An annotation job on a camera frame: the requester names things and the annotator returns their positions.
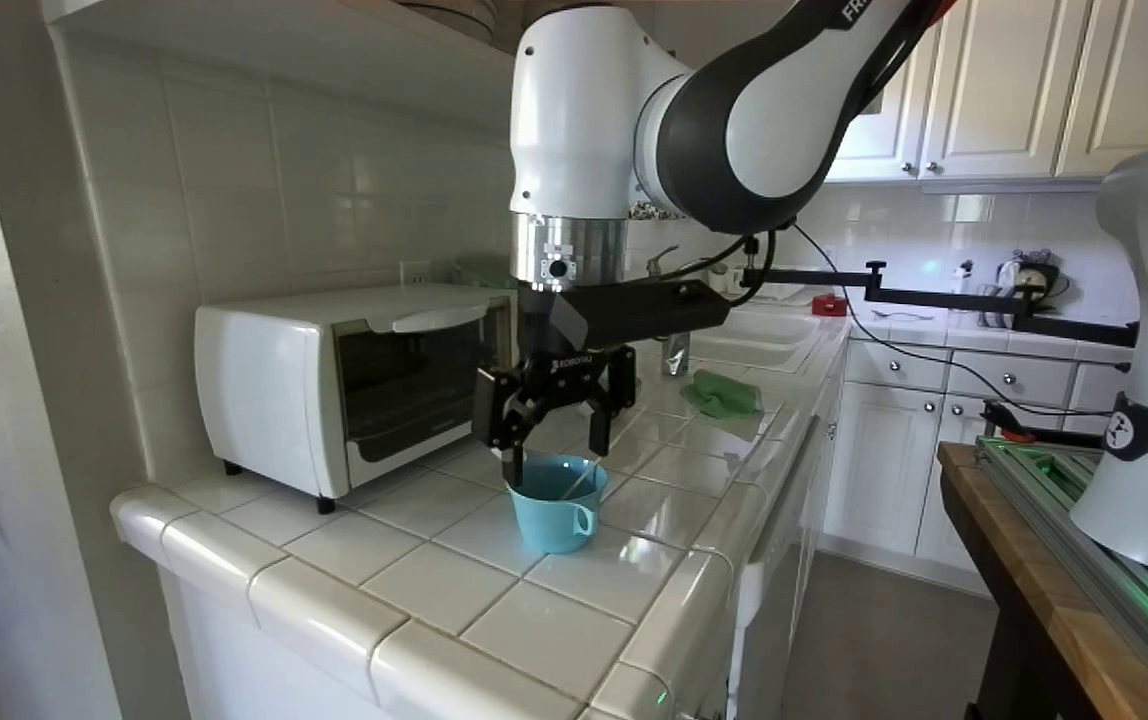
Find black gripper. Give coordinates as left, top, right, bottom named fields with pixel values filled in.
left=475, top=279, right=731, bottom=487

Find blue ceramic cup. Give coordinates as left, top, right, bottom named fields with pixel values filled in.
left=509, top=458, right=609, bottom=556

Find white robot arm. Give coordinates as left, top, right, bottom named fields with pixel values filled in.
left=475, top=0, right=1148, bottom=563

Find spoon in cup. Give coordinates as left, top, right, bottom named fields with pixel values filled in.
left=562, top=459, right=595, bottom=501

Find white toaster oven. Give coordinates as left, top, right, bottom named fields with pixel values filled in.
left=192, top=285, right=513, bottom=512

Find red object by sink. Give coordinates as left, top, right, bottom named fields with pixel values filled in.
left=806, top=291, right=849, bottom=315

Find white lower cabinets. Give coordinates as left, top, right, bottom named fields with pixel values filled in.
left=823, top=342, right=1127, bottom=586

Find white cabinets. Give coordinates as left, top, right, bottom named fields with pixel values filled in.
left=831, top=0, right=1148, bottom=183
left=823, top=342, right=1127, bottom=586

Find white upper cabinets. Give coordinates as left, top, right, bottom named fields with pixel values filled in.
left=831, top=0, right=1148, bottom=183

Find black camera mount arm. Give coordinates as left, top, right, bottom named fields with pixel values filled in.
left=739, top=262, right=1138, bottom=348

